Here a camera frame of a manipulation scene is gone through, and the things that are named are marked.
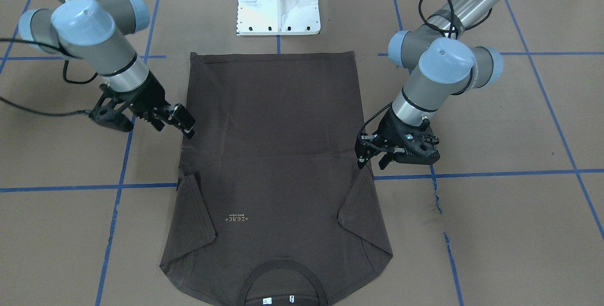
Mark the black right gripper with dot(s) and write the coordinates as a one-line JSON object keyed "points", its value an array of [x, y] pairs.
{"points": [[149, 94]]}

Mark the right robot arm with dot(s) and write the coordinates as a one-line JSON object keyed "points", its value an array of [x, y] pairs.
{"points": [[95, 31]]}

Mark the dark brown t-shirt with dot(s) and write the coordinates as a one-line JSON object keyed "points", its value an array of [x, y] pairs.
{"points": [[271, 208]]}

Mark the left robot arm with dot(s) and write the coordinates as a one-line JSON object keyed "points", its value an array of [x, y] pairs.
{"points": [[440, 66]]}

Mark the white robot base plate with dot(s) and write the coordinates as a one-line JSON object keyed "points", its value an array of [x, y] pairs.
{"points": [[278, 17]]}

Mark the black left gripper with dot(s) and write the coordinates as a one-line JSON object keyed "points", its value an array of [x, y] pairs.
{"points": [[390, 127]]}

